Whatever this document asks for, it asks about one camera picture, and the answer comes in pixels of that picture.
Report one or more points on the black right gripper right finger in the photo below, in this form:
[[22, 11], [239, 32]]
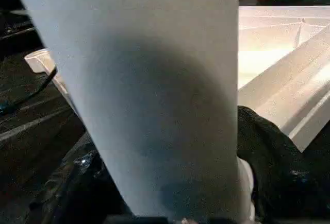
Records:
[[288, 182]]

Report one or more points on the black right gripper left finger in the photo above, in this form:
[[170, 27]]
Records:
[[77, 195]]

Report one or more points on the white plastic table top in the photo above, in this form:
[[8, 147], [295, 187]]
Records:
[[283, 79]]

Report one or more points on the white plastic table leg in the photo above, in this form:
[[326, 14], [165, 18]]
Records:
[[141, 79]]

